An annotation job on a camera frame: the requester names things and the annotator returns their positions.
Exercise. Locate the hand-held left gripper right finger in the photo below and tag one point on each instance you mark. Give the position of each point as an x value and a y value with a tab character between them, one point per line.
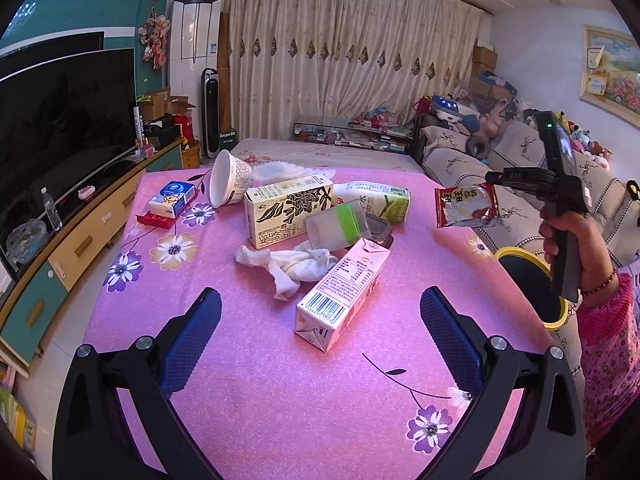
450	340

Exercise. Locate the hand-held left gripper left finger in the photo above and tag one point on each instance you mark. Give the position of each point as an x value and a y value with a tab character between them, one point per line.
192	340

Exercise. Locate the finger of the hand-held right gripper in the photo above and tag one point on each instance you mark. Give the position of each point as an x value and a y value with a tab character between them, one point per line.
525	188
520	175

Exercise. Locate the yellow-rimmed black bin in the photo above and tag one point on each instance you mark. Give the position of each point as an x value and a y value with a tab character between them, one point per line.
525	280

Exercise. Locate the red snack packet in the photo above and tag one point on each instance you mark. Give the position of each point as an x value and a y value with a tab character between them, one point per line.
465	207

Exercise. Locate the pink milk carton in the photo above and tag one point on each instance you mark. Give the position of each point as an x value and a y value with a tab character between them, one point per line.
340	295

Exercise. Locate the green and white drink bottle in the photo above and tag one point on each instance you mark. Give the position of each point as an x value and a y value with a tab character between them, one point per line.
385	200

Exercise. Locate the person's right forearm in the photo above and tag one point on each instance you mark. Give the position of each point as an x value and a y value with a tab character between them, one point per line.
612	350

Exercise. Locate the person's right hand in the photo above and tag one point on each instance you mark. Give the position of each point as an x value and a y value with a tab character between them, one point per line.
592	250

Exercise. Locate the sofa with deer-print cover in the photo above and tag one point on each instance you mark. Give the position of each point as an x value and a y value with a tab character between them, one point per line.
460	160

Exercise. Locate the pile of plush toys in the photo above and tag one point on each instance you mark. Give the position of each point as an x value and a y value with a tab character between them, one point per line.
500	115

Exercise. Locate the pink floral table mat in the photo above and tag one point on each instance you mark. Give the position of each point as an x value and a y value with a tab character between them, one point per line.
250	385

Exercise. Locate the stacked brown cardboard boxes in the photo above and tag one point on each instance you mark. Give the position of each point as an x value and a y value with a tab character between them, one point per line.
484	67

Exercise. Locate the flat red box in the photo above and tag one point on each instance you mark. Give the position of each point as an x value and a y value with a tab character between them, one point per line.
152	220

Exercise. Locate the crumpled white tissue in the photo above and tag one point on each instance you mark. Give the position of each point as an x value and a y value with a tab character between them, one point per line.
295	265

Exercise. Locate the framed flower painting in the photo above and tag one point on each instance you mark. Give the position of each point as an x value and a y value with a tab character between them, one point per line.
615	70

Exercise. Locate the blue tissue pack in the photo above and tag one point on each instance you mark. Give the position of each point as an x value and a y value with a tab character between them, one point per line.
172	199

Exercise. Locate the teal and yellow TV cabinet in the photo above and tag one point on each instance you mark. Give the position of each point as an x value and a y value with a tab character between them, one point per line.
75	250

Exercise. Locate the cream leaf-print tea carton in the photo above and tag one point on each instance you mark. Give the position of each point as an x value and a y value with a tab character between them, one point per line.
285	210

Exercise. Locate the clear plastic cup green band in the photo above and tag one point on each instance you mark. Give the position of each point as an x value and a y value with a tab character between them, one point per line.
332	227

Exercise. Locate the white paper bowl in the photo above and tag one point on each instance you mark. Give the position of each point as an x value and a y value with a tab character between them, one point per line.
230	177

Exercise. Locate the floral mattress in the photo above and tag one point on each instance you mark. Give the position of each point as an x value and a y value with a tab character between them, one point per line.
350	157

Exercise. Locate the glass display case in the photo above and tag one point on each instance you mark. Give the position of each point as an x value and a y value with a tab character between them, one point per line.
350	135

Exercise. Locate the small pink and white object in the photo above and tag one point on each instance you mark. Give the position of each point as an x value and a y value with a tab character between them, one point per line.
86	193

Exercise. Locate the clear water bottle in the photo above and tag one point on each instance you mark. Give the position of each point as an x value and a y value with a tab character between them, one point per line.
51	212

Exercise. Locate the stack of books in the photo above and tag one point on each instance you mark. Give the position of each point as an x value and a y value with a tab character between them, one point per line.
15	410

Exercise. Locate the white bubble wrap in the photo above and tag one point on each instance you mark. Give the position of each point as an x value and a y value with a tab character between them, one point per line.
280	170

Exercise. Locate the dark green box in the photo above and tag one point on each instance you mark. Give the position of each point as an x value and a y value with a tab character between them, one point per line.
227	140

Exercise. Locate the beige patterned curtain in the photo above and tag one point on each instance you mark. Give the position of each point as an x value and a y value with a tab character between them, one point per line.
350	60

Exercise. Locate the black box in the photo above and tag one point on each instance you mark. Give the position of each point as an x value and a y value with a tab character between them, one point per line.
162	132

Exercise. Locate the red gift box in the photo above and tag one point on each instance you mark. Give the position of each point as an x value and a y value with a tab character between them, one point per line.
185	127

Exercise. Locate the tall white box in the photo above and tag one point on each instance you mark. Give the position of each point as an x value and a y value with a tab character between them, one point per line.
140	127

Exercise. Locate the black tower fan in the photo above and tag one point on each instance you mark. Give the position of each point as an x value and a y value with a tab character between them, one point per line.
211	110

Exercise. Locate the open cardboard boxes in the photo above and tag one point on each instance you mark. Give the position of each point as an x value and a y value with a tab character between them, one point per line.
167	102

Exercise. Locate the black flat-screen television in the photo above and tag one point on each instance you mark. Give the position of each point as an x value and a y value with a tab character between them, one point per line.
60	135

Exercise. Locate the wooden plank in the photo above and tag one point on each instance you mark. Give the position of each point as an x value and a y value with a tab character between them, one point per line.
223	70

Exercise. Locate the white standing air conditioner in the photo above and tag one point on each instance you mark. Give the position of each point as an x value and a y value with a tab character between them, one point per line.
192	60

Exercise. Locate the hanging flower decoration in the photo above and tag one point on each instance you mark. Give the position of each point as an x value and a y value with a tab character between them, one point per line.
156	37

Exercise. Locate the dark wall panel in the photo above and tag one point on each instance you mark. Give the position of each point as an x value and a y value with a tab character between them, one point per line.
50	45

